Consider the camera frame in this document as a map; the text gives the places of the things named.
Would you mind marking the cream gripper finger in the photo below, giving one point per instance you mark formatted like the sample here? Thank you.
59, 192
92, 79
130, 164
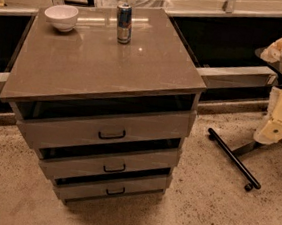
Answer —
268, 132

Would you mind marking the grey top drawer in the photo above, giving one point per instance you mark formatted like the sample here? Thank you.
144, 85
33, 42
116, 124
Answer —
123, 128

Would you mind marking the grey drawer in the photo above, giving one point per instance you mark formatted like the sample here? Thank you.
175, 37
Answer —
98, 165
123, 128
116, 187

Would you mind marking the grey middle drawer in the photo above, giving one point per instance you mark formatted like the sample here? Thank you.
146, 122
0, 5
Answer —
98, 165

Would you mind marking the grey drawer cabinet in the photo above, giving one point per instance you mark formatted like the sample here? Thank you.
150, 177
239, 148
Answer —
87, 73

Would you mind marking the grey bottom drawer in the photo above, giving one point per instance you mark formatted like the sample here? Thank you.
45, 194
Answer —
116, 187

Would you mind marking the dark round side table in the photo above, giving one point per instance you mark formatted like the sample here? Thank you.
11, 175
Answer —
271, 63

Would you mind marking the black table base bar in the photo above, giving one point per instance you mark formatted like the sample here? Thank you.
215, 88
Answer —
234, 157

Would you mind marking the blue silver drink can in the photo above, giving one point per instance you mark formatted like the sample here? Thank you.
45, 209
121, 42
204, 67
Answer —
124, 27

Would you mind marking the white ceramic bowl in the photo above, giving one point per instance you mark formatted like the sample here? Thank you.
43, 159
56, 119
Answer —
62, 17

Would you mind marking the grey horizontal rail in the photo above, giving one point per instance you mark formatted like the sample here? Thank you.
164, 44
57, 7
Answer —
238, 77

